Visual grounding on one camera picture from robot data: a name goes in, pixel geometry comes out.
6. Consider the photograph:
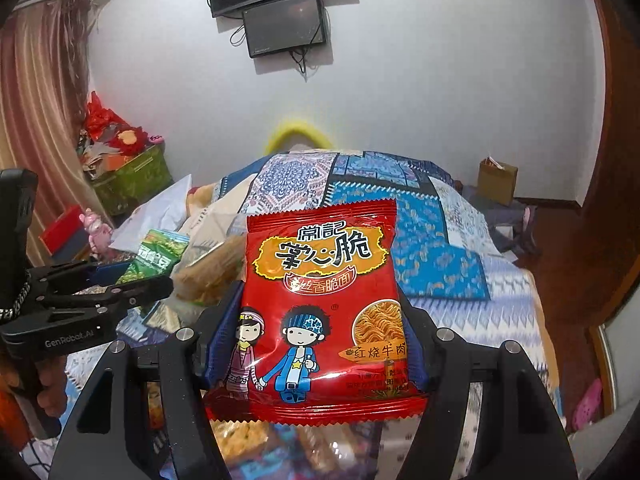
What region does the green storage box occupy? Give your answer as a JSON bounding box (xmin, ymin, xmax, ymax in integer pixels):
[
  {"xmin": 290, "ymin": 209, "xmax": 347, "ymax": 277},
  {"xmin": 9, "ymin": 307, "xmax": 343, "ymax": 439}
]
[{"xmin": 90, "ymin": 146, "xmax": 174, "ymax": 217}]

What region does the person's left hand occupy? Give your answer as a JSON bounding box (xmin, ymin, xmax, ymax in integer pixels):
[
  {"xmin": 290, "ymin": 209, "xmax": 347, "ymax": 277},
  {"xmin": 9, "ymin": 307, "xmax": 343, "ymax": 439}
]
[{"xmin": 37, "ymin": 352, "xmax": 69, "ymax": 418}]

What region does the clear fried cracker packet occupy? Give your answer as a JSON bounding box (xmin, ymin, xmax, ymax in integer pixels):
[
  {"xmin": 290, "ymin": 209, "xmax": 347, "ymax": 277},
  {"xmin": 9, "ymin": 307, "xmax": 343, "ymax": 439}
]
[{"xmin": 210, "ymin": 417, "xmax": 281, "ymax": 467}]

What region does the small black wall monitor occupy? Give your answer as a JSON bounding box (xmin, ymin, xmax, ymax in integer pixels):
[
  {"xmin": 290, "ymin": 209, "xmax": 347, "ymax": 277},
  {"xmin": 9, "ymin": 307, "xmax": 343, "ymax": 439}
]
[{"xmin": 241, "ymin": 0, "xmax": 329, "ymax": 59}]

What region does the pile of red decorations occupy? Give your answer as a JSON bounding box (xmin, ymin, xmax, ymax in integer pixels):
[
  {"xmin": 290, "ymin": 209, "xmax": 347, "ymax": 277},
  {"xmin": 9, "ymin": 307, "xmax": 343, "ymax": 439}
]
[{"xmin": 77, "ymin": 91, "xmax": 164, "ymax": 162}]

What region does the pink slipper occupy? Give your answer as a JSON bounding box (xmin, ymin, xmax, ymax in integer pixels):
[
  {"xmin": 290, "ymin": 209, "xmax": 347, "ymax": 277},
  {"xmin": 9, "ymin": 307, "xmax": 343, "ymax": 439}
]
[{"xmin": 572, "ymin": 379, "xmax": 604, "ymax": 431}]

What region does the tan biscuit roll packet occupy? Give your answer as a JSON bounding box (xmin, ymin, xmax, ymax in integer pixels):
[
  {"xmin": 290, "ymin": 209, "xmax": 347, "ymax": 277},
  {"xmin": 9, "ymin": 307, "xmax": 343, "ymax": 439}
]
[{"xmin": 175, "ymin": 240, "xmax": 247, "ymax": 306}]

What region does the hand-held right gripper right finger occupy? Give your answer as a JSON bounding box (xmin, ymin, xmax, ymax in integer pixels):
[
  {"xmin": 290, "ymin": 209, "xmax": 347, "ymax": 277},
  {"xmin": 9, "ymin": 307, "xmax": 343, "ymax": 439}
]
[{"xmin": 395, "ymin": 296, "xmax": 592, "ymax": 480}]

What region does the green snack packet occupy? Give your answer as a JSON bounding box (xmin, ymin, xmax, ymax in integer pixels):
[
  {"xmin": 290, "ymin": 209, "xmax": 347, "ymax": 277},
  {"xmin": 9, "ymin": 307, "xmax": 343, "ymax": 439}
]
[{"xmin": 116, "ymin": 228, "xmax": 191, "ymax": 286}]

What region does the red cartoon noodle snack packet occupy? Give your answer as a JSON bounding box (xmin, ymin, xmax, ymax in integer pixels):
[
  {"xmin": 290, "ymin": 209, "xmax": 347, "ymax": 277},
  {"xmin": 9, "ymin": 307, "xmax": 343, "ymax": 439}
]
[{"xmin": 202, "ymin": 199, "xmax": 430, "ymax": 426}]

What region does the brown wooden door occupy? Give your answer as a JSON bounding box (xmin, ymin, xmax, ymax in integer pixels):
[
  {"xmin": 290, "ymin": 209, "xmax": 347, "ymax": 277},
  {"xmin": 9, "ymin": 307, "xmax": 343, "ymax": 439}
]
[{"xmin": 580, "ymin": 0, "xmax": 640, "ymax": 311}]

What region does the striped brown curtain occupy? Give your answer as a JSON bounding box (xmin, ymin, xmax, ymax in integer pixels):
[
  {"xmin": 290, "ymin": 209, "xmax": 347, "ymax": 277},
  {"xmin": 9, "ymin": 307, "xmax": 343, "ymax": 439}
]
[{"xmin": 0, "ymin": 0, "xmax": 109, "ymax": 262}]

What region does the yellow foam tube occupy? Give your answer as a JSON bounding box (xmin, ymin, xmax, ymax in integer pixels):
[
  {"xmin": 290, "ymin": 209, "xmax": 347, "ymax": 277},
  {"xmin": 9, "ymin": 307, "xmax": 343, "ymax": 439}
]
[{"xmin": 265, "ymin": 119, "xmax": 334, "ymax": 154}]

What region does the pink toy figure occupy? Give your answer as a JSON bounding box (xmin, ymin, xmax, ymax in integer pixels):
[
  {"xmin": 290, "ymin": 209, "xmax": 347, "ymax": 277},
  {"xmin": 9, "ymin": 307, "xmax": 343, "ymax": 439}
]
[{"xmin": 80, "ymin": 208, "xmax": 114, "ymax": 254}]

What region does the white pillow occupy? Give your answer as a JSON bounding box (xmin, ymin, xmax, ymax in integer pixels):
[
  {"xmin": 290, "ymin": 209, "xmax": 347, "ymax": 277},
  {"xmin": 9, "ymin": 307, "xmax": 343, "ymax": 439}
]
[{"xmin": 109, "ymin": 175, "xmax": 194, "ymax": 254}]

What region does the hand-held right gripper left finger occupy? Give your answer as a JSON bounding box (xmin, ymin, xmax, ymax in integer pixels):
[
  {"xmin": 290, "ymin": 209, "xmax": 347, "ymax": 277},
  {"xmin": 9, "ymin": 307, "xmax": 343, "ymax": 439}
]
[{"xmin": 50, "ymin": 280, "xmax": 247, "ymax": 480}]

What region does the small cardboard box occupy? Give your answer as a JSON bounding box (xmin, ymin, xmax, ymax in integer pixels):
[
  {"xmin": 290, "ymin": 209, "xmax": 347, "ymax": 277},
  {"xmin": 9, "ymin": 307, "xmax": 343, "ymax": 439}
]
[{"xmin": 477, "ymin": 156, "xmax": 519, "ymax": 206}]

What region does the black hanging cable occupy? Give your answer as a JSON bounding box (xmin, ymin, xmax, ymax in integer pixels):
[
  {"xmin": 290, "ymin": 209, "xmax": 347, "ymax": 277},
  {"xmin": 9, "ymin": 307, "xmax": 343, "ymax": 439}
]
[{"xmin": 291, "ymin": 47, "xmax": 321, "ymax": 82}]

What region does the red box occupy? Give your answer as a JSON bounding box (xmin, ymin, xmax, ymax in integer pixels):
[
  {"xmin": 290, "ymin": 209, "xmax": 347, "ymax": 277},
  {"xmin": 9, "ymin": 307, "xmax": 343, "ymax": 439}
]
[{"xmin": 39, "ymin": 205, "xmax": 94, "ymax": 262}]

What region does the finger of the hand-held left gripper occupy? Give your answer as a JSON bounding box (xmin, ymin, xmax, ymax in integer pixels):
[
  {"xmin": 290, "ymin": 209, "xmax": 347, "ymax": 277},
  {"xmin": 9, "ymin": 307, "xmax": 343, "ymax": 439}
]
[
  {"xmin": 42, "ymin": 274, "xmax": 174, "ymax": 314},
  {"xmin": 22, "ymin": 259, "xmax": 134, "ymax": 294}
]

